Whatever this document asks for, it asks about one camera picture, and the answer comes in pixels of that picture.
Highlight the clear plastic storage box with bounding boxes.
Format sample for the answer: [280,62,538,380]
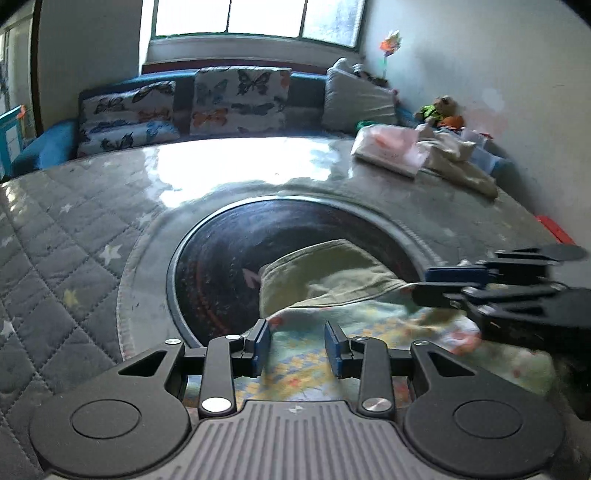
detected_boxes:
[460,129,513,180]

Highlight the window with green frame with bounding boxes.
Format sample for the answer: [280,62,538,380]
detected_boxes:
[151,0,366,49]

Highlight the quilted grey star table cover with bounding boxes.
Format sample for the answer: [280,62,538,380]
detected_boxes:
[0,133,591,480]

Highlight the colourful pinwheel toy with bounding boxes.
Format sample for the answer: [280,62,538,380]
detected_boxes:
[380,30,402,79]

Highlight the teddy bear plush toy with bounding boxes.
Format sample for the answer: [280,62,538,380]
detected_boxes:
[414,95,465,130]

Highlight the right butterfly print cushion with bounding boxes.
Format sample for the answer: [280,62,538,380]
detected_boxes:
[189,66,291,138]

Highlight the beige crumpled garment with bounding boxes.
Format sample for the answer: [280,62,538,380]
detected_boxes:
[415,124,498,199]

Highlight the red plastic stool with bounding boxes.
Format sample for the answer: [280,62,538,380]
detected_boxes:
[536,215,576,245]

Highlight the blue sofa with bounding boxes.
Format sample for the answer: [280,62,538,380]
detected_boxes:
[8,68,422,179]

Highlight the colourful patterned baby garment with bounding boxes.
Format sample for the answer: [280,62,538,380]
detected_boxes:
[232,238,562,409]

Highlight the pink folded garment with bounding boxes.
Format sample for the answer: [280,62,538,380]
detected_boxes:
[351,124,427,179]

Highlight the blue small cabinet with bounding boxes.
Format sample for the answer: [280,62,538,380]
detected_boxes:
[0,105,26,178]

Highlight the green plastic basin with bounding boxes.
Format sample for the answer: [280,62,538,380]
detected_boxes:
[356,120,381,132]

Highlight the butterfly print cushion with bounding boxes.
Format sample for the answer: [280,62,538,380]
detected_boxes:
[77,81,180,157]
[189,66,291,138]

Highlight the grey plain pillow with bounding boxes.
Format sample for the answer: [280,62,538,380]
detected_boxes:
[322,58,397,135]

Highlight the left butterfly print cushion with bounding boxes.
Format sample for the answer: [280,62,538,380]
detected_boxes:
[77,81,180,157]

